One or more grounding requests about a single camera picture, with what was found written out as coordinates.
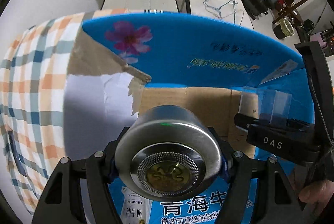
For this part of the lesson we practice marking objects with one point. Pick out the clear acrylic box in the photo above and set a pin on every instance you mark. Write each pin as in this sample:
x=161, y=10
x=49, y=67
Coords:
x=267, y=106

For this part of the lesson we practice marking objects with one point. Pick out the blue cardboard milk box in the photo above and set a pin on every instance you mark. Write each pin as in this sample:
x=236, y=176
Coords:
x=190, y=61

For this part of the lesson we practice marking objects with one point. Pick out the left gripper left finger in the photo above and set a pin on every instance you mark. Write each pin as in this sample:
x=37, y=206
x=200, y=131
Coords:
x=103, y=169

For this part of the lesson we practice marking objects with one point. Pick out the orange plaid cloth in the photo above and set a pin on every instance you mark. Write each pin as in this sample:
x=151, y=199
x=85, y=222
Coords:
x=48, y=67

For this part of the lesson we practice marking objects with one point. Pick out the wire clothes hangers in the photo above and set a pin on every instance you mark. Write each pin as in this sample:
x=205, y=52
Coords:
x=228, y=12

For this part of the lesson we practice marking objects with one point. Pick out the person right hand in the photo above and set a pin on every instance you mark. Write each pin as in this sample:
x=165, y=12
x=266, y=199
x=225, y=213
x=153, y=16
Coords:
x=318, y=193

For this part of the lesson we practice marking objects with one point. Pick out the pink suitcase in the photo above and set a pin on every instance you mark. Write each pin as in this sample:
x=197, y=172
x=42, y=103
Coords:
x=320, y=39

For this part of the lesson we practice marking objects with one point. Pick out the trash bin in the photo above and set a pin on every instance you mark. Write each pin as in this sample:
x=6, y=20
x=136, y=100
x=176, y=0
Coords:
x=283, y=29

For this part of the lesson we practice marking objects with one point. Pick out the steel lidded tin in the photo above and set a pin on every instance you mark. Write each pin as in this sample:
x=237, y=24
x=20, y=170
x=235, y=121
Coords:
x=168, y=155

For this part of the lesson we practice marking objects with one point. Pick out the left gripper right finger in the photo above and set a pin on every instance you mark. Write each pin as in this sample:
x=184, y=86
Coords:
x=230, y=162

